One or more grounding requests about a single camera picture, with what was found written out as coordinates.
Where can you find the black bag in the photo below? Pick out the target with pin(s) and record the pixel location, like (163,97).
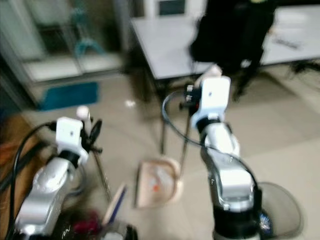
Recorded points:
(235,32)

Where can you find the glass door cabinet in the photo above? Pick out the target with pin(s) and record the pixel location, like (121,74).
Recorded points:
(60,40)

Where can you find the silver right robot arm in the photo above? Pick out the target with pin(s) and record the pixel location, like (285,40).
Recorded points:
(230,172)

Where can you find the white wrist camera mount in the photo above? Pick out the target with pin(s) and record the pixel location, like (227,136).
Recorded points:
(69,134)
(214,95)

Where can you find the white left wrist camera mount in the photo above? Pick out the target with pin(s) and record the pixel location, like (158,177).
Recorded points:
(69,134)

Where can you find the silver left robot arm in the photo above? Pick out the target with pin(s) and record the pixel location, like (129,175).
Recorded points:
(45,192)

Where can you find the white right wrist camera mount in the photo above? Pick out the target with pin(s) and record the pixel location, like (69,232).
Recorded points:
(214,95)

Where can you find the white table with black legs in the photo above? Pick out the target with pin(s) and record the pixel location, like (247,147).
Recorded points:
(165,45)

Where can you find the white framed monitor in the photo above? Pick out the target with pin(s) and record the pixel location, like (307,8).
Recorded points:
(172,6)

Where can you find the blue box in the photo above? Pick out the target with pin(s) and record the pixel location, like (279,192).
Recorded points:
(69,95)

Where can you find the broom with white knob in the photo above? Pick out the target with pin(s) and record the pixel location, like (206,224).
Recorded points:
(82,112)

